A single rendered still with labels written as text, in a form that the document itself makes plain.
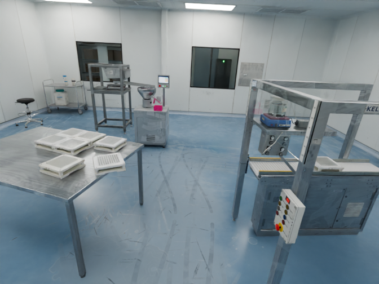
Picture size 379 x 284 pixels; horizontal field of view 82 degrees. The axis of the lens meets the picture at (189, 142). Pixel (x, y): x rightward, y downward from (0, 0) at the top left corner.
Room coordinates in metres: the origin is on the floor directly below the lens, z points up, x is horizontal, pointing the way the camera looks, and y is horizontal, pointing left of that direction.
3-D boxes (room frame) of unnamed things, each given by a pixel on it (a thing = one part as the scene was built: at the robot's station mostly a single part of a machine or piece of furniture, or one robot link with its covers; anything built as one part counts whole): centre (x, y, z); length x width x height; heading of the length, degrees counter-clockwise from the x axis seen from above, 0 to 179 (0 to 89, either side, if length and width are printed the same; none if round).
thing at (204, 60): (6.88, -0.62, 1.43); 1.38 x 0.01 x 1.16; 90
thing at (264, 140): (1.79, -0.74, 1.11); 0.22 x 0.11 x 0.20; 95
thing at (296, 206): (1.04, -0.60, 0.94); 0.17 x 0.06 x 0.26; 5
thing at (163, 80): (4.46, 0.57, 1.07); 0.23 x 0.10 x 0.62; 90
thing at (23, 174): (1.97, 1.39, 0.80); 1.50 x 1.10 x 0.04; 74
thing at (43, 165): (1.64, 1.07, 0.88); 0.25 x 0.24 x 0.02; 159
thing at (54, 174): (1.64, 1.07, 0.83); 0.24 x 0.24 x 0.02; 69
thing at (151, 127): (4.31, 0.78, 0.38); 0.63 x 0.57 x 0.76; 90
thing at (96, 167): (1.72, 0.71, 0.88); 0.25 x 0.24 x 0.02; 118
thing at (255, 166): (1.96, -1.30, 0.77); 1.35 x 0.25 x 0.05; 95
